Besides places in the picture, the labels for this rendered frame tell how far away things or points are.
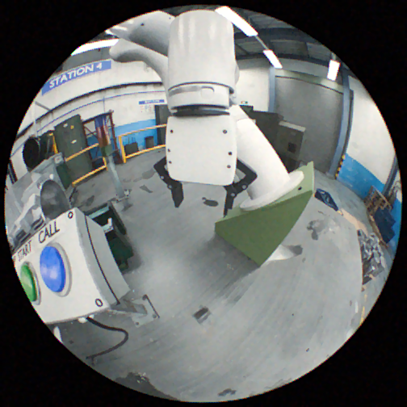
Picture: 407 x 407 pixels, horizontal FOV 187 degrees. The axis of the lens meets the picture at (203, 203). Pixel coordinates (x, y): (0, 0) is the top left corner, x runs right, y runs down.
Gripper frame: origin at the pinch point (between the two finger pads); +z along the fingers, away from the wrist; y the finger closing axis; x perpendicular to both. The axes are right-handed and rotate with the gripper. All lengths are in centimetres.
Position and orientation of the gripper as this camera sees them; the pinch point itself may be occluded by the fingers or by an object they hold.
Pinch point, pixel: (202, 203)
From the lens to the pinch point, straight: 22.7
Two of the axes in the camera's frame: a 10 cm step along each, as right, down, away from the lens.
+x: -2.3, 6.2, -7.5
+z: 0.0, 7.7, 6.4
